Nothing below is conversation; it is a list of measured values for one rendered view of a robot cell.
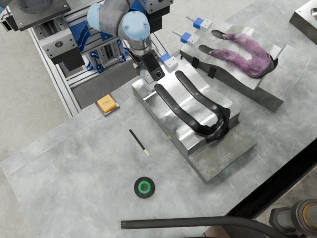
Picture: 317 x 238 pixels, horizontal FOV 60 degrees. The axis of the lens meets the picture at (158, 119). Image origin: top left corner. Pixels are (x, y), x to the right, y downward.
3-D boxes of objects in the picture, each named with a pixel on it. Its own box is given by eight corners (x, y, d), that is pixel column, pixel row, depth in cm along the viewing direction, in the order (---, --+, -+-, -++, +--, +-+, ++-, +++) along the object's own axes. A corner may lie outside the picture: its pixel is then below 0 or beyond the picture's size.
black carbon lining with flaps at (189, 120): (151, 89, 116) (150, 77, 107) (181, 70, 120) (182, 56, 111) (204, 152, 105) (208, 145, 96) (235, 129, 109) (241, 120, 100)
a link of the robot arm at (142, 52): (155, 41, 87) (135, 56, 87) (156, 47, 92) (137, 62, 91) (142, 24, 89) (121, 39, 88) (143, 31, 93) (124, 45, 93)
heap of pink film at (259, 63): (205, 56, 123) (208, 45, 116) (226, 30, 129) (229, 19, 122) (256, 85, 117) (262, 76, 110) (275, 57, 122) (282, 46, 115)
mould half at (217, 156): (133, 94, 123) (130, 78, 111) (179, 64, 129) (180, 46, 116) (205, 184, 107) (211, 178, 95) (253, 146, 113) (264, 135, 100)
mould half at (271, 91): (179, 56, 131) (180, 41, 120) (208, 21, 138) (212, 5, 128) (274, 112, 119) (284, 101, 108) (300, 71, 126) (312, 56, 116)
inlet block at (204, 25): (182, 23, 135) (183, 15, 130) (188, 17, 136) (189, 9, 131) (204, 36, 132) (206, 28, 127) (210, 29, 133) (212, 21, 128)
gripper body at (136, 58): (144, 45, 105) (141, 29, 93) (157, 61, 104) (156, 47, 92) (128, 56, 105) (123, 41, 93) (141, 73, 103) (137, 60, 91)
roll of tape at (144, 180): (134, 199, 106) (133, 198, 102) (135, 178, 109) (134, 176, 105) (154, 199, 106) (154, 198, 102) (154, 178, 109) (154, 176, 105)
